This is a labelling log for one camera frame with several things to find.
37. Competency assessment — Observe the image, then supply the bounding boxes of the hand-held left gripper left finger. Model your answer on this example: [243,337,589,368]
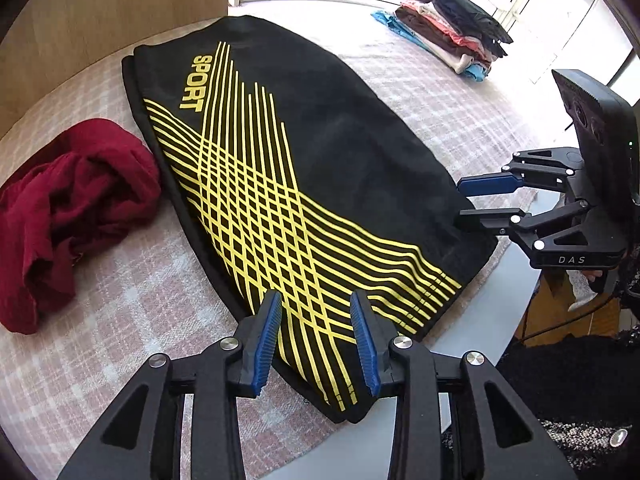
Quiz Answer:
[57,290,283,480]

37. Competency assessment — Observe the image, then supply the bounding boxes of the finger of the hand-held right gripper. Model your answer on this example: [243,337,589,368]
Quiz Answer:
[457,146,586,198]
[459,199,598,261]

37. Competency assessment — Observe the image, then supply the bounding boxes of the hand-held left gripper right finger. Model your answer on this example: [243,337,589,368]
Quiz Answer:
[350,291,578,480]

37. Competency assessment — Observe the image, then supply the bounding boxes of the black yellow-striped sport pants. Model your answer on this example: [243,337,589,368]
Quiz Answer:
[121,16,500,425]

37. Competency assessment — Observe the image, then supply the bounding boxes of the stack of folded clothes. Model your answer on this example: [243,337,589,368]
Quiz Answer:
[371,0,515,82]

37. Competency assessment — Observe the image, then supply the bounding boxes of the person's right hand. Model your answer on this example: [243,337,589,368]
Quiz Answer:
[575,267,608,286]

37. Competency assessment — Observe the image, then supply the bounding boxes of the dark red garment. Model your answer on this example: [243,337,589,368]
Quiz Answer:
[0,118,163,335]

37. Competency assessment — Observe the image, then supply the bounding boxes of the large light wooden board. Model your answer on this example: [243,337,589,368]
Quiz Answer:
[0,0,236,136]

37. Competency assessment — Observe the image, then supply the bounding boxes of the white window frame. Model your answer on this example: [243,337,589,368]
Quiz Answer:
[227,0,640,111]

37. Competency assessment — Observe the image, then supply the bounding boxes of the black cable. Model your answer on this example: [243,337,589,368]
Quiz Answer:
[517,290,618,343]

